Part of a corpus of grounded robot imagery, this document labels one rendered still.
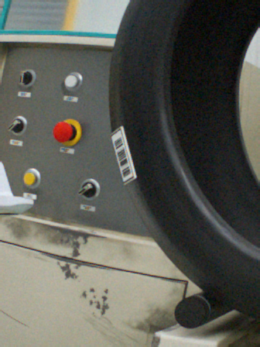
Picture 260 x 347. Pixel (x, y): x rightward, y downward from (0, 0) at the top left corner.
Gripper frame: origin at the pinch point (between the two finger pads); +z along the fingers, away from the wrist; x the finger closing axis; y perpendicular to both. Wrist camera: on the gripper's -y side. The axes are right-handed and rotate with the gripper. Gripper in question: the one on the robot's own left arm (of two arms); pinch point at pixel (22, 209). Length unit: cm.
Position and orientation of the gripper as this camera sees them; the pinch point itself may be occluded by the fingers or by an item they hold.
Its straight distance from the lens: 110.1
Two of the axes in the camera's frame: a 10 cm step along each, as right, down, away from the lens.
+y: -0.9, -9.7, 2.3
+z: 9.5, -0.1, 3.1
